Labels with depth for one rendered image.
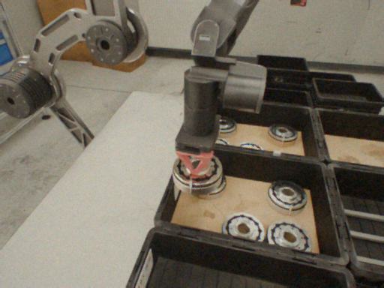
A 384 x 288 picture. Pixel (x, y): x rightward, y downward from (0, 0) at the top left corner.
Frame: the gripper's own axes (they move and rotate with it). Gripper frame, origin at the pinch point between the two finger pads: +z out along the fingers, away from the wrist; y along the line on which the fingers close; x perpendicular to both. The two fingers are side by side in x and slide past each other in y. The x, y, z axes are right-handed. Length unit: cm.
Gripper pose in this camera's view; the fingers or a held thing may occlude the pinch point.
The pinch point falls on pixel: (197, 163)
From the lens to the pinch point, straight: 54.2
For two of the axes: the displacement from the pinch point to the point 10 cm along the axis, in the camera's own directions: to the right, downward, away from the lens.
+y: 2.5, -6.2, 7.4
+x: -9.7, -1.8, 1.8
